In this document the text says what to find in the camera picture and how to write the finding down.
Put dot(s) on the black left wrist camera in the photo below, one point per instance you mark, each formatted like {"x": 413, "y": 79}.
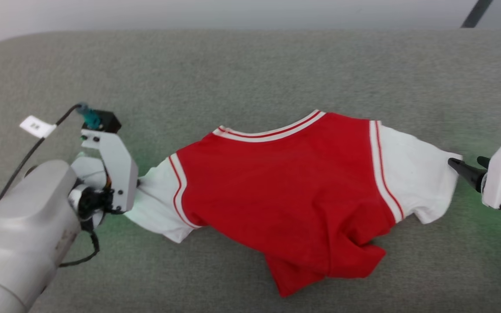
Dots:
{"x": 105, "y": 121}

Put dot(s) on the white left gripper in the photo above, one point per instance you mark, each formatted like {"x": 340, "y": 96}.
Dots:
{"x": 120, "y": 169}

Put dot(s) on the black pole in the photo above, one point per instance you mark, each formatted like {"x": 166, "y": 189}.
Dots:
{"x": 476, "y": 14}

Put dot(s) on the red and white shirt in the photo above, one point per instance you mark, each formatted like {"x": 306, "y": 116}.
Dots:
{"x": 285, "y": 187}

